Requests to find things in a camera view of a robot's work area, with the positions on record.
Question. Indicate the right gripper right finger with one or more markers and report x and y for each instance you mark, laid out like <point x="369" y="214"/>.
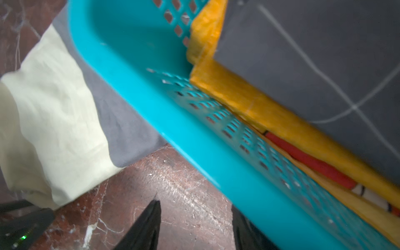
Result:
<point x="247" y="236"/>

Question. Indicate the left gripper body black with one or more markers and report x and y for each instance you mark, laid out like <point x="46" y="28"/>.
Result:
<point x="20" y="233"/>

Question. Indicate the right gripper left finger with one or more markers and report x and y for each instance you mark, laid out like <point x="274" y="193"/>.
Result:
<point x="144" y="233"/>

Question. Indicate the orange cartoon pillowcase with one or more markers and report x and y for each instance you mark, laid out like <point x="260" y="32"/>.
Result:
<point x="264" y="114"/>

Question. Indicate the teal plastic basket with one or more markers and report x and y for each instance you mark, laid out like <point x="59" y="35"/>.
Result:
<point x="139" y="49"/>

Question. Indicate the dark grey checked pillowcase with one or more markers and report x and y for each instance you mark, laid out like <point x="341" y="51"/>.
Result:
<point x="336" y="64"/>

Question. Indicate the beige and grey pillowcase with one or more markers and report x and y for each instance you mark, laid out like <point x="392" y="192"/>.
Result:
<point x="64" y="130"/>

